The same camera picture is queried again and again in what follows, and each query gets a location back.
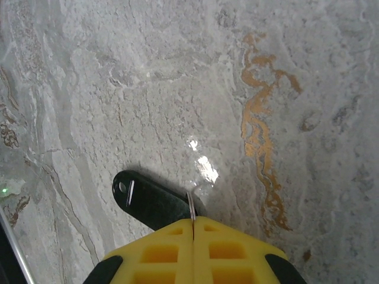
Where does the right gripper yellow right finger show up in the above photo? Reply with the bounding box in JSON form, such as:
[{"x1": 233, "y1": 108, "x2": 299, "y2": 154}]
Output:
[{"x1": 193, "y1": 215, "x2": 308, "y2": 284}]

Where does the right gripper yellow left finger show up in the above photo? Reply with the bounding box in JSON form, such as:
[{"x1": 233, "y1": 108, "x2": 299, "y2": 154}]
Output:
[{"x1": 85, "y1": 218, "x2": 195, "y2": 284}]

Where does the black plastic key fob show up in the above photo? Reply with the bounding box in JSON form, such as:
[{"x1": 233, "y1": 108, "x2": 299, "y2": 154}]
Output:
[{"x1": 112, "y1": 170, "x2": 208, "y2": 233}]

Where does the silver metal keyring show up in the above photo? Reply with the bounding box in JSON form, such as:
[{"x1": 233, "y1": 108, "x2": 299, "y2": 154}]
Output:
[{"x1": 185, "y1": 191, "x2": 198, "y2": 241}]

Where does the wide aluminium base rail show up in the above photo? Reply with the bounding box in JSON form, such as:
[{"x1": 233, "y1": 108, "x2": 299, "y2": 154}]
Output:
[{"x1": 0, "y1": 204, "x2": 34, "y2": 284}]

